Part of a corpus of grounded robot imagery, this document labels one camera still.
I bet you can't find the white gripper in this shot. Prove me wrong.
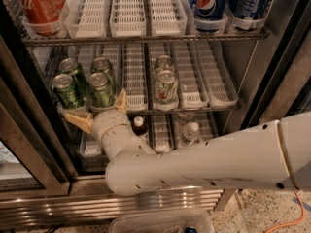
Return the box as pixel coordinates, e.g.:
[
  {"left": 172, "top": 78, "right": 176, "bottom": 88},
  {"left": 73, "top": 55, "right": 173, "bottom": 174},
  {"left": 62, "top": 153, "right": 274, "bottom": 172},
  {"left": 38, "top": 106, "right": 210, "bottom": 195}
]
[{"left": 62, "top": 88, "right": 130, "bottom": 139}]

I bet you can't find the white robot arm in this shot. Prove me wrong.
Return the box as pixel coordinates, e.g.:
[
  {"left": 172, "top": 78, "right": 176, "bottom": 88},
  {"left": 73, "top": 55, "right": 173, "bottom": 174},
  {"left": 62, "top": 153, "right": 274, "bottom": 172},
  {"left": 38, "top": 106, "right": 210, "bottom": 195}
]
[{"left": 63, "top": 92, "right": 311, "bottom": 196}]

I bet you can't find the green can front left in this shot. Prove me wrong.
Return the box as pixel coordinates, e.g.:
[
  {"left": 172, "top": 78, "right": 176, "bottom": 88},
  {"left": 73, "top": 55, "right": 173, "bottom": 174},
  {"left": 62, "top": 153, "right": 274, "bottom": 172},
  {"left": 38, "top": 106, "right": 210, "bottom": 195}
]
[{"left": 52, "top": 74, "right": 85, "bottom": 110}]

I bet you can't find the green can back left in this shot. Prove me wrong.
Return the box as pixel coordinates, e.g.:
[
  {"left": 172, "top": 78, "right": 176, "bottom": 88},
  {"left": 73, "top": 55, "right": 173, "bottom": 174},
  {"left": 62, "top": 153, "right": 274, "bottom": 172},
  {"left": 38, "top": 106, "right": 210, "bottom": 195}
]
[{"left": 59, "top": 58, "right": 86, "bottom": 96}]

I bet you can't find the white green can front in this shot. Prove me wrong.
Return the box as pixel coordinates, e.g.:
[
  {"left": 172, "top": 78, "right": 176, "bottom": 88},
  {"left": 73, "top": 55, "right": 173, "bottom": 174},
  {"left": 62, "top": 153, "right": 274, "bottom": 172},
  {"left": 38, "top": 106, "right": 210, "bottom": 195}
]
[{"left": 155, "top": 70, "right": 178, "bottom": 105}]

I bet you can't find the white green can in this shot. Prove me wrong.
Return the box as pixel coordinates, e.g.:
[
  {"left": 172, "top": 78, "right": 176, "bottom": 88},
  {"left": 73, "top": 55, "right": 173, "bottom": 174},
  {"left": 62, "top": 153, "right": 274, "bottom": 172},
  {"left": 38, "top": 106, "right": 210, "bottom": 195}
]
[
  {"left": 155, "top": 70, "right": 178, "bottom": 105},
  {"left": 154, "top": 55, "right": 174, "bottom": 75}
]

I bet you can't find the white green can back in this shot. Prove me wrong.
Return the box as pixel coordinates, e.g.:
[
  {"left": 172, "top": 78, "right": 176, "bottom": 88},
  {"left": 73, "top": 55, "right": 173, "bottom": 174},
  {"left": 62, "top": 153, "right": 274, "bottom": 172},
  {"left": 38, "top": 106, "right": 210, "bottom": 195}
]
[{"left": 154, "top": 55, "right": 174, "bottom": 75}]

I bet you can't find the stainless steel fridge cabinet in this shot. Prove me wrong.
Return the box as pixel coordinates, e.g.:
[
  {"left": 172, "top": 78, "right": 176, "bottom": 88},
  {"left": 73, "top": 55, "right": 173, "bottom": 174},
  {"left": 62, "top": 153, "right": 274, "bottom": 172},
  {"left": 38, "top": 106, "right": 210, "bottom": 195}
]
[{"left": 0, "top": 0, "right": 311, "bottom": 231}]

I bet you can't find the red cola can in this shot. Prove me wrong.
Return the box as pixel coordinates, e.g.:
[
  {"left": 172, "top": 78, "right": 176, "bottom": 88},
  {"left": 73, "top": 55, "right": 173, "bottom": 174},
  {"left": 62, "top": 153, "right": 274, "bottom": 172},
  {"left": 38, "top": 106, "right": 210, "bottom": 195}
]
[{"left": 18, "top": 0, "right": 65, "bottom": 36}]

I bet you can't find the blue pepsi can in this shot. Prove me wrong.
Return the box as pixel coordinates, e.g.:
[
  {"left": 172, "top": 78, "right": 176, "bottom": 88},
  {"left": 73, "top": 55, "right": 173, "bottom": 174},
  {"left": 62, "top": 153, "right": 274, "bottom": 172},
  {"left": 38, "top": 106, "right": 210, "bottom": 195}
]
[{"left": 189, "top": 0, "right": 226, "bottom": 21}]

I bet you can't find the brown bottle white cap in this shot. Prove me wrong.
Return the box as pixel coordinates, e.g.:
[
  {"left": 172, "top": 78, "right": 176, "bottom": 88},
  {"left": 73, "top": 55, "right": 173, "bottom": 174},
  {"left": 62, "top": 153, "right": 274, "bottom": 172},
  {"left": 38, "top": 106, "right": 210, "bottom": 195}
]
[{"left": 132, "top": 116, "right": 148, "bottom": 136}]

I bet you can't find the white tray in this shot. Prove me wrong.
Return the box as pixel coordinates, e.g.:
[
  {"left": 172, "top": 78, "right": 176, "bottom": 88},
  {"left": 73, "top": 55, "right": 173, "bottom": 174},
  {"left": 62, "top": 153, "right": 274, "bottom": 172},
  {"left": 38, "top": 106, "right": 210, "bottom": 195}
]
[
  {"left": 171, "top": 42, "right": 208, "bottom": 110},
  {"left": 122, "top": 44, "right": 148, "bottom": 112},
  {"left": 65, "top": 0, "right": 111, "bottom": 39},
  {"left": 110, "top": 0, "right": 146, "bottom": 37},
  {"left": 195, "top": 41, "right": 238, "bottom": 108},
  {"left": 149, "top": 0, "right": 187, "bottom": 36}
]

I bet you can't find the clear water bottle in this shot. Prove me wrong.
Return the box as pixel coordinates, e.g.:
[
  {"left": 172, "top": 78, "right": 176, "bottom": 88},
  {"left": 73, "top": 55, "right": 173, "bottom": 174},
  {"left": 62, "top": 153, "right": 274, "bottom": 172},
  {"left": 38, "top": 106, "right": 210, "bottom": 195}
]
[{"left": 181, "top": 122, "right": 200, "bottom": 146}]

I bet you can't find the clear plastic bin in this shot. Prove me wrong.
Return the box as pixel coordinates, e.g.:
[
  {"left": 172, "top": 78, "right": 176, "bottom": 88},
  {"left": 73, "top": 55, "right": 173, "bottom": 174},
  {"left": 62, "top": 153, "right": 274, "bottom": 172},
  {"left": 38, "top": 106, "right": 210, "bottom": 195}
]
[{"left": 109, "top": 209, "right": 215, "bottom": 233}]

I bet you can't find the middle wire shelf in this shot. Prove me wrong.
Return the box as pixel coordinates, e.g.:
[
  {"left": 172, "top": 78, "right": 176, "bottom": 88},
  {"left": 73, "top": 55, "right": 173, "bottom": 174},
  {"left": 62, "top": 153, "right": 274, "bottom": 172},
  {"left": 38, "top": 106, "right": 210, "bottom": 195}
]
[{"left": 59, "top": 105, "right": 241, "bottom": 117}]

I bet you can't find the wire shelf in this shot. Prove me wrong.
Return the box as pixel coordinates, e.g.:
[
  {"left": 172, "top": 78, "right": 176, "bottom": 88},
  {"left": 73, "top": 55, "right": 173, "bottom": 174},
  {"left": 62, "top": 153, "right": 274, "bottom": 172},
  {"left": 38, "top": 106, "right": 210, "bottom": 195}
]
[
  {"left": 22, "top": 31, "right": 270, "bottom": 47},
  {"left": 59, "top": 105, "right": 241, "bottom": 117}
]

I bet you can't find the top wire shelf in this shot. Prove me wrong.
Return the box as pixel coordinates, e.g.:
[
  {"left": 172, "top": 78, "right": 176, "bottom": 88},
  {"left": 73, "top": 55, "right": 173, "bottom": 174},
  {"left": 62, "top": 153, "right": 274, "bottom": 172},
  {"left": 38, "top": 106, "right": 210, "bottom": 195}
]
[{"left": 22, "top": 31, "right": 270, "bottom": 47}]

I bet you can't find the orange cable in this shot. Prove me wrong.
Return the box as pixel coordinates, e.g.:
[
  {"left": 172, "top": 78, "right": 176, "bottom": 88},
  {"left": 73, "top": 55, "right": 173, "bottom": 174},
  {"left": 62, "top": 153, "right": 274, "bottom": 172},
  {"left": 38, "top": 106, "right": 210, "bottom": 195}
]
[{"left": 264, "top": 191, "right": 306, "bottom": 233}]

